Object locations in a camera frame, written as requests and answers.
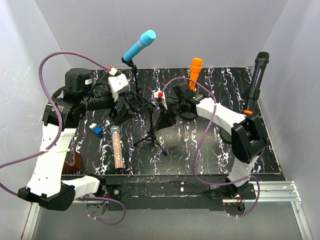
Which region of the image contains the blue white toy block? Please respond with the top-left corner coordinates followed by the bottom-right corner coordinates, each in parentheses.
top-left (89, 123), bottom-right (104, 137)

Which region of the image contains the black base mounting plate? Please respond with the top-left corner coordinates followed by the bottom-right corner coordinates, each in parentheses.
top-left (99, 174), bottom-right (256, 211)

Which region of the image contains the purple cable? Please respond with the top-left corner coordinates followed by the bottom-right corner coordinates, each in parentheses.
top-left (159, 76), bottom-right (251, 186)
top-left (0, 51), bottom-right (113, 198)

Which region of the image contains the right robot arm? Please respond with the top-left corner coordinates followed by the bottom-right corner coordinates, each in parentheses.
top-left (153, 82), bottom-right (268, 199)

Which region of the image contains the round base stand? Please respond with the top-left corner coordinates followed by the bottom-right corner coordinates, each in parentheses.
top-left (180, 112), bottom-right (197, 121)
top-left (219, 128), bottom-right (232, 145)

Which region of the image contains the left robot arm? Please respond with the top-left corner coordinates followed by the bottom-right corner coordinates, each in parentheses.
top-left (17, 68), bottom-right (131, 211)

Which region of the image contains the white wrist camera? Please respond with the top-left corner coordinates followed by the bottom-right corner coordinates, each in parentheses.
top-left (107, 66), bottom-right (131, 102)
top-left (153, 91), bottom-right (168, 110)

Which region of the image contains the tall black tripod stand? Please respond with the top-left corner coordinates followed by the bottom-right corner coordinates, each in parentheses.
top-left (125, 60), bottom-right (156, 114)

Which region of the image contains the brown box with clear lid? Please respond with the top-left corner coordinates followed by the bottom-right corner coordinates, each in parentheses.
top-left (62, 150), bottom-right (82, 174)

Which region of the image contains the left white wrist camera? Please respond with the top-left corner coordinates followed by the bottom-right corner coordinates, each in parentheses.
top-left (107, 66), bottom-right (131, 102)

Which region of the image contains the cyan microphone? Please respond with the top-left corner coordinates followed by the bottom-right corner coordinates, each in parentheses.
top-left (121, 29), bottom-right (157, 63)

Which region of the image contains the aluminium rail frame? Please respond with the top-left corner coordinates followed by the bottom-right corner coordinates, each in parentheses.
top-left (22, 181), bottom-right (312, 240)

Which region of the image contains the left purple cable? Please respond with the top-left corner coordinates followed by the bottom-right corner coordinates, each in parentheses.
top-left (0, 51), bottom-right (113, 198)

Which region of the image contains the orange microphone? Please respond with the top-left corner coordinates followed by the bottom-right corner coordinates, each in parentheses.
top-left (189, 58), bottom-right (203, 91)

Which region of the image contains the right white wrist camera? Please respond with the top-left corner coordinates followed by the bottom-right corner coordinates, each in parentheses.
top-left (153, 91), bottom-right (168, 110)

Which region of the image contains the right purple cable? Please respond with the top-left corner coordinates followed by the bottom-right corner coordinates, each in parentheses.
top-left (159, 76), bottom-right (251, 186)

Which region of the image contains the glitter silver microphone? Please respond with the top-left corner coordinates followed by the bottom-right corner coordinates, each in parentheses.
top-left (110, 125), bottom-right (124, 172)

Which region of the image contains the black microphone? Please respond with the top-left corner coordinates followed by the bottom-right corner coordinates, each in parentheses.
top-left (243, 51), bottom-right (270, 115)

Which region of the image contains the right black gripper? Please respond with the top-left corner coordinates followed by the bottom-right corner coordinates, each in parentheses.
top-left (155, 99), bottom-right (186, 130)

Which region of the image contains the small black tripod stand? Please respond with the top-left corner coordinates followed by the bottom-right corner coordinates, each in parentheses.
top-left (124, 91), bottom-right (168, 156)

